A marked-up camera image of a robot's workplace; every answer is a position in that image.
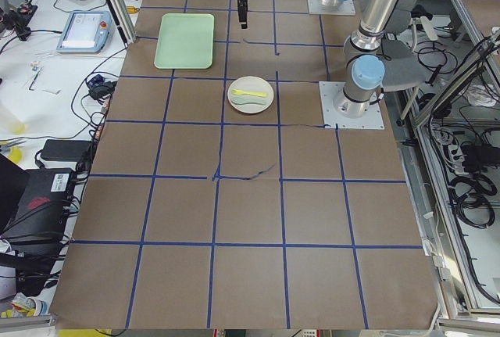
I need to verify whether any grey office chair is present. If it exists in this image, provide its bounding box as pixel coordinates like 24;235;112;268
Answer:
379;39;425;92

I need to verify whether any black power adapter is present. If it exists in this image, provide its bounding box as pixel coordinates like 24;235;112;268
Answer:
40;139;91;162

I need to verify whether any light green tray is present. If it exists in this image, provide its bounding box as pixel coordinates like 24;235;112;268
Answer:
154;13;215;70

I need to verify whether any yellow plastic fork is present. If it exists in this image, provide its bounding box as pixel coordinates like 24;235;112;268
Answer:
231;89;267;98

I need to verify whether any black laptop computer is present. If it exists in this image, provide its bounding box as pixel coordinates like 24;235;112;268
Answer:
1;156;76;273

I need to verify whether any teach pendant near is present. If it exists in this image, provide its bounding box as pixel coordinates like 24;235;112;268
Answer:
56;11;111;53

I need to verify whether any white round plate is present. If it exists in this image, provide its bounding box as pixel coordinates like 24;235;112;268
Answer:
227;76;274;114

